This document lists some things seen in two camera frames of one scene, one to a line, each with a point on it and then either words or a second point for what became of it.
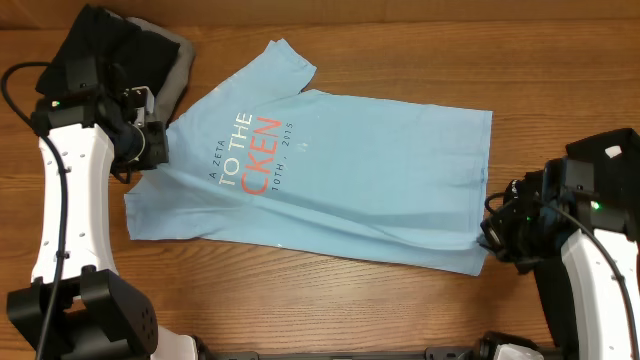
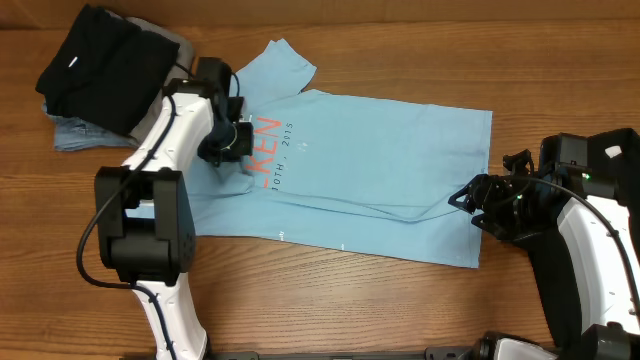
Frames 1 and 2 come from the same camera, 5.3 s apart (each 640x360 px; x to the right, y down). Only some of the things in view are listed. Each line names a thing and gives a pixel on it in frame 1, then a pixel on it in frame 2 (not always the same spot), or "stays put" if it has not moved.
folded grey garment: x=170 y=98 stays put
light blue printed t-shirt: x=258 y=156 stays put
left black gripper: x=158 y=151 to x=244 y=146
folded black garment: x=135 y=58 stays put
